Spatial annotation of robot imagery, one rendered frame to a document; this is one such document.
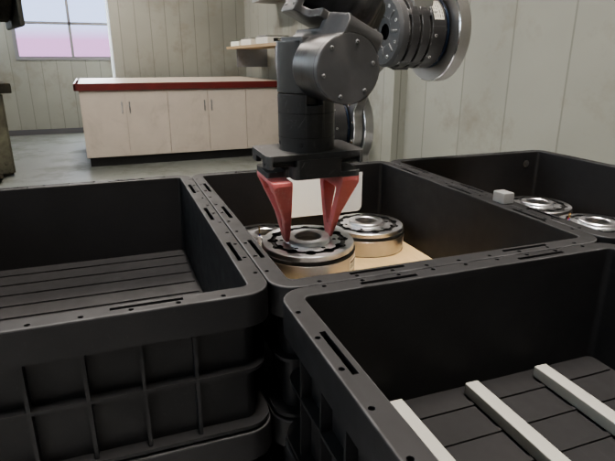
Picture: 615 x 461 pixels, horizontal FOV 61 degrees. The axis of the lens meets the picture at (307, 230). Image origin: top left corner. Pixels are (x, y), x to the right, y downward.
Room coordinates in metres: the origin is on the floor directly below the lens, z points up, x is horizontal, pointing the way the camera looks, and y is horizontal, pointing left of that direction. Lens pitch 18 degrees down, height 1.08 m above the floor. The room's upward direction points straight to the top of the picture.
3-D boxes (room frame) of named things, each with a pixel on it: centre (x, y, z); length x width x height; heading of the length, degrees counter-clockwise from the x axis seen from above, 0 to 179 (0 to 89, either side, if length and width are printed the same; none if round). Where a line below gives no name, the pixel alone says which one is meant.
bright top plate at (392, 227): (0.69, -0.08, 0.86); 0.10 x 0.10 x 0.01
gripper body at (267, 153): (0.54, 0.00, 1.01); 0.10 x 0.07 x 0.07; 109
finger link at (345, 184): (0.54, -0.01, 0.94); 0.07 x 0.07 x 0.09; 19
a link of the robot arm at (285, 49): (0.53, 0.00, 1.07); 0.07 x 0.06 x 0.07; 21
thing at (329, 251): (0.54, 0.00, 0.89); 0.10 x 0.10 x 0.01
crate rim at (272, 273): (0.56, -0.05, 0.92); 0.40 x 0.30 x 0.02; 20
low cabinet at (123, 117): (6.58, 1.63, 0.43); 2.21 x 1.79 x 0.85; 112
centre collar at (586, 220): (0.69, -0.40, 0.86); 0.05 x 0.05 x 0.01
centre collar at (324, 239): (0.54, 0.00, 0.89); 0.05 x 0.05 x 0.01
